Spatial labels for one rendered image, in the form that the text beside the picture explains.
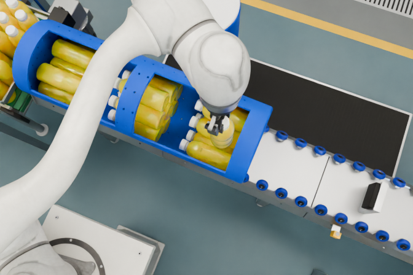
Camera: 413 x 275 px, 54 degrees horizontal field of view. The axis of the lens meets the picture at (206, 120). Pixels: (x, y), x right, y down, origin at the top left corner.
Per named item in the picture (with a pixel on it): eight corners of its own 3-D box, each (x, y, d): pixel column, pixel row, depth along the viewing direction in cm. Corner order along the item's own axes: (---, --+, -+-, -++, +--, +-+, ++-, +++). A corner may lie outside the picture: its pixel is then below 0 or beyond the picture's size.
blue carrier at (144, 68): (239, 189, 148) (245, 176, 121) (34, 102, 160) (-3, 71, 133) (267, 121, 156) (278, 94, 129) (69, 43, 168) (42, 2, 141)
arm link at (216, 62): (259, 89, 77) (219, 38, 80) (268, 56, 62) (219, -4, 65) (213, 121, 76) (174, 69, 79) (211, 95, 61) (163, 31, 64)
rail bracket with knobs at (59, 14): (67, 41, 173) (58, 29, 163) (53, 35, 174) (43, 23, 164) (78, 21, 175) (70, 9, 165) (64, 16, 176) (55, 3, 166)
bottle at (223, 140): (206, 135, 125) (203, 119, 107) (224, 122, 126) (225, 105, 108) (219, 153, 123) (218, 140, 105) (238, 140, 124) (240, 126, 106)
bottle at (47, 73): (38, 83, 148) (82, 102, 145) (32, 72, 142) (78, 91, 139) (49, 70, 152) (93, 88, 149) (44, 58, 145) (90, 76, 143)
